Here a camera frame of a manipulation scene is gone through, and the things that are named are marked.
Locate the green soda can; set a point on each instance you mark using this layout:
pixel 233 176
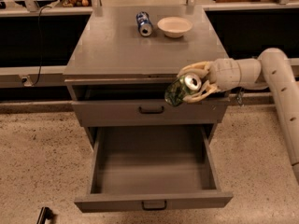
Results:
pixel 183 86

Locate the blue soda can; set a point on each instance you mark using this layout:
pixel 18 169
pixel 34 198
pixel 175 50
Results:
pixel 144 24

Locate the open grey middle drawer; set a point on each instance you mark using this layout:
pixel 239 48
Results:
pixel 152 168

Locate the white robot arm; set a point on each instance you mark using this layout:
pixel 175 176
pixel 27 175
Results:
pixel 272 69

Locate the white bowl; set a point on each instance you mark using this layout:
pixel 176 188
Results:
pixel 174 27

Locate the black object on floor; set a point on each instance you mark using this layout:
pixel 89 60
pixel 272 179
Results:
pixel 44 215

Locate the grey drawer cabinet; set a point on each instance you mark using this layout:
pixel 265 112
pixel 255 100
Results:
pixel 113 61

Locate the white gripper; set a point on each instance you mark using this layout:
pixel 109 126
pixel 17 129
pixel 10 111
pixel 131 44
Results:
pixel 224 73

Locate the closed grey top drawer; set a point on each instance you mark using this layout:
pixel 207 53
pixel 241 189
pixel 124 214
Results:
pixel 147 112

